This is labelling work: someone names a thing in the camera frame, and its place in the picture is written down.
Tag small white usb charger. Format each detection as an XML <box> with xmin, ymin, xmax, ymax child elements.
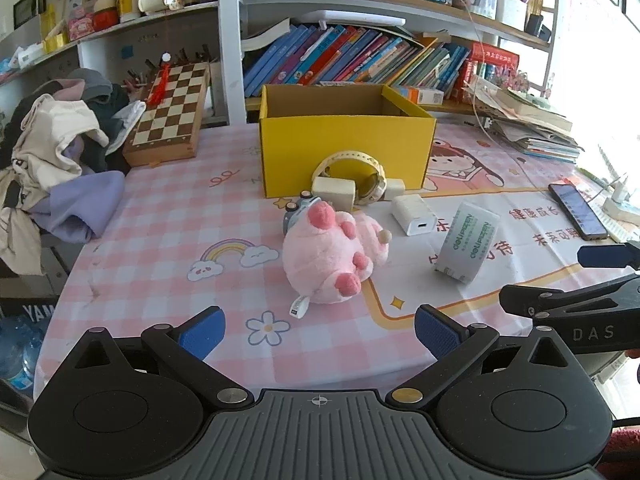
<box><xmin>382</xmin><ymin>179</ymin><xmax>406</xmax><ymax>202</ymax></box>

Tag row of leaning books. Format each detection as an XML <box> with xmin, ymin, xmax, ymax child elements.
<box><xmin>244</xmin><ymin>24</ymin><xmax>471</xmax><ymax>99</ymax></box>

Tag white bookshelf frame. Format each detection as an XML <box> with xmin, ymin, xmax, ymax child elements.
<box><xmin>1</xmin><ymin>0</ymin><xmax>552</xmax><ymax>125</ymax></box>

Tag stack of papers and books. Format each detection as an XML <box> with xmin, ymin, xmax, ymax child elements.
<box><xmin>464</xmin><ymin>76</ymin><xmax>582</xmax><ymax>164</ymax></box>

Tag white power strip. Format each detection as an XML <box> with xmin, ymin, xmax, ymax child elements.
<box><xmin>577</xmin><ymin>174</ymin><xmax>639</xmax><ymax>243</ymax></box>

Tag orange white medicine box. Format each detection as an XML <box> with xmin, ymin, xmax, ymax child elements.
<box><xmin>393</xmin><ymin>86</ymin><xmax>444</xmax><ymax>106</ymax></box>

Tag wooden chess board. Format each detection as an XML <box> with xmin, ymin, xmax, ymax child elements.
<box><xmin>122</xmin><ymin>62</ymin><xmax>210</xmax><ymax>167</ymax></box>

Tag yellow cardboard box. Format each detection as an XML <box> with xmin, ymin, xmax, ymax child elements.
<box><xmin>259</xmin><ymin>84</ymin><xmax>436</xmax><ymax>198</ymax></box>

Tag white tape roll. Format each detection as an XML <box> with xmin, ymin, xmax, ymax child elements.
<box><xmin>435</xmin><ymin>202</ymin><xmax>500</xmax><ymax>284</ymax></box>

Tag pile of clothes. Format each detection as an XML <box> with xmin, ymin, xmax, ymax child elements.
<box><xmin>1</xmin><ymin>68</ymin><xmax>146</xmax><ymax>275</ymax></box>

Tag pink plush pig toy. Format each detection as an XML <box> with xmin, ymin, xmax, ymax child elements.
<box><xmin>282</xmin><ymin>200</ymin><xmax>392</xmax><ymax>318</ymax></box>

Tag black smartphone on table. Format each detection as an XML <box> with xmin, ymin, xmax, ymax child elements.
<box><xmin>548</xmin><ymin>183</ymin><xmax>608</xmax><ymax>240</ymax></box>

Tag white rectangular eraser block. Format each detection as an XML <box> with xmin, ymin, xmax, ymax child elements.
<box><xmin>311</xmin><ymin>177</ymin><xmax>356</xmax><ymax>212</ymax></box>

